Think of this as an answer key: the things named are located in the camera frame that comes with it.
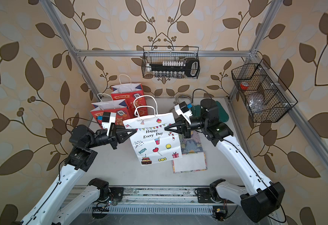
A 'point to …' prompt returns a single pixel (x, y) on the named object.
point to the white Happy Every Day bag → (153, 143)
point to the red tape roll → (244, 85)
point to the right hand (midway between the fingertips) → (165, 128)
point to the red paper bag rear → (133, 94)
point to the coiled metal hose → (175, 101)
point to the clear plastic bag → (256, 105)
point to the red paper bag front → (119, 107)
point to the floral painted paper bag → (193, 156)
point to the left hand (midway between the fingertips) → (132, 130)
